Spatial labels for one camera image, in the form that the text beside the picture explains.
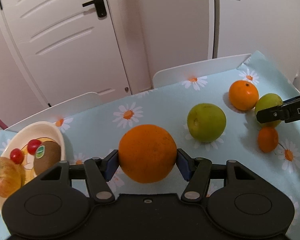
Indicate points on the brownish wrinkled apple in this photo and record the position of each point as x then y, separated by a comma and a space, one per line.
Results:
11, 177

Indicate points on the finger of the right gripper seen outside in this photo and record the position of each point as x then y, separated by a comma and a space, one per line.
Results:
288, 112

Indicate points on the black door handle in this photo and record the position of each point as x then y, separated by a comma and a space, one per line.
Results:
99, 6

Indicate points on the red cherry tomato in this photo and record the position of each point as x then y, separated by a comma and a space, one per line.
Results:
17, 156
32, 146

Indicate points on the green apple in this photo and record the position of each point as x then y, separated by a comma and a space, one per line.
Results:
267, 101
206, 122

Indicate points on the white chair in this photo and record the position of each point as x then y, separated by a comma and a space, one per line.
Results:
184, 72
64, 109

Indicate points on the white door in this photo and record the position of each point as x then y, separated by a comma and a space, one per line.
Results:
65, 49

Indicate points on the large orange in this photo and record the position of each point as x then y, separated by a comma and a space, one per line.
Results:
147, 153

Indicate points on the medium orange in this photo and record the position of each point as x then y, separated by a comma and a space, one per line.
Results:
243, 95

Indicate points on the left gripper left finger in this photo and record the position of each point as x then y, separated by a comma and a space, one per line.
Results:
96, 172

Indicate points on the small tangerine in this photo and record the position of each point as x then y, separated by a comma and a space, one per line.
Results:
268, 139

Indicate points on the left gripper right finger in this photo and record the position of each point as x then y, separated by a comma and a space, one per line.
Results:
199, 171

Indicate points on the daisy print tablecloth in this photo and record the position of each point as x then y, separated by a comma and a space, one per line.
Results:
209, 153

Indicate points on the brown kiwi with sticker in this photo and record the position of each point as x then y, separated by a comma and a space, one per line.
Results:
47, 154

